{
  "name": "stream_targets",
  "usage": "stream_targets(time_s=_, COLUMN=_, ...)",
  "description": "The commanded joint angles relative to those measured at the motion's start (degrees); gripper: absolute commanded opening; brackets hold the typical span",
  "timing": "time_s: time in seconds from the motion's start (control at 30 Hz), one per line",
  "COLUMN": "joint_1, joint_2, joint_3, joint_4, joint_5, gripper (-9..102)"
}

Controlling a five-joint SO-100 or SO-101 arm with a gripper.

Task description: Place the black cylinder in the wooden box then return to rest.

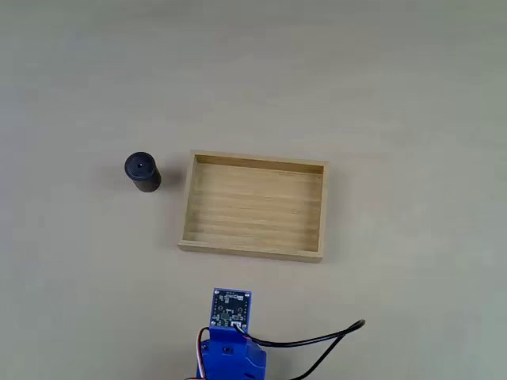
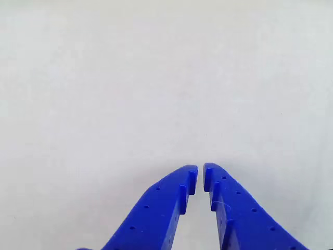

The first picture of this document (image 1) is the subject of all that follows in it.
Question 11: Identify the black camera cable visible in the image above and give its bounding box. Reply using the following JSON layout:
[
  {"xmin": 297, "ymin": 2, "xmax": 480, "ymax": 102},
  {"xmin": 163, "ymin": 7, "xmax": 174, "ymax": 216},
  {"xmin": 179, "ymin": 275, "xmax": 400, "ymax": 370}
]
[{"xmin": 235, "ymin": 318, "xmax": 366, "ymax": 380}]

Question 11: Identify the black cylinder canister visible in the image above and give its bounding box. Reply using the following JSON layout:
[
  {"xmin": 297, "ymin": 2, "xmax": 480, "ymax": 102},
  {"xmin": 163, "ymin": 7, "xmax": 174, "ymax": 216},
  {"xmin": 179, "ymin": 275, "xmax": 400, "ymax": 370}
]
[{"xmin": 124, "ymin": 151, "xmax": 162, "ymax": 195}]

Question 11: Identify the camera circuit board blue mount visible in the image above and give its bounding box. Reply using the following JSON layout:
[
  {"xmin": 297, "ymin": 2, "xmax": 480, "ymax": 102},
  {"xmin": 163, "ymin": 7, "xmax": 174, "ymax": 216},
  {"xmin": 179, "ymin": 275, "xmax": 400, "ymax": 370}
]
[{"xmin": 208, "ymin": 287, "xmax": 254, "ymax": 330}]

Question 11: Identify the shallow wooden box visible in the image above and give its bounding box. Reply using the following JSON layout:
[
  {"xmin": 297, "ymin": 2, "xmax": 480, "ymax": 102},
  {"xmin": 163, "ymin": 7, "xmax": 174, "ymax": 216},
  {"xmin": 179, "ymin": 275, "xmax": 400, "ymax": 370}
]
[{"xmin": 177, "ymin": 149, "xmax": 330, "ymax": 265}]

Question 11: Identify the white red black servo wire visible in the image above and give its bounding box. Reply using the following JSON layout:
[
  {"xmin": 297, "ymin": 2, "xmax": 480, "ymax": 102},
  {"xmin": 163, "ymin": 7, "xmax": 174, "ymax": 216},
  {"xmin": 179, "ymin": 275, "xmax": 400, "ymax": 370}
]
[{"xmin": 196, "ymin": 326, "xmax": 212, "ymax": 380}]

